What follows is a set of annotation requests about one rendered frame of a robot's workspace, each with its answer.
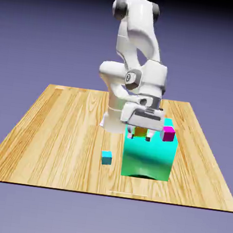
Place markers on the small magenta cube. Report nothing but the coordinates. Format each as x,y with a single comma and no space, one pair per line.
168,134

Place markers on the large turquoise box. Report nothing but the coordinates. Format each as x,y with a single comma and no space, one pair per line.
148,156

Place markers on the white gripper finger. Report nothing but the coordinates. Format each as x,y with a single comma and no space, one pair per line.
149,135
130,131

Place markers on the small orange cube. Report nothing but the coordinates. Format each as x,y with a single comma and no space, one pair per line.
140,132

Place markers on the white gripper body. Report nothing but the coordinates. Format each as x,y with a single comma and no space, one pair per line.
143,118

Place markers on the small cyan cube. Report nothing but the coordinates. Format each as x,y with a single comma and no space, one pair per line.
106,157

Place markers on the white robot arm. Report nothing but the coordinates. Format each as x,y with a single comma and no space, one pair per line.
137,38

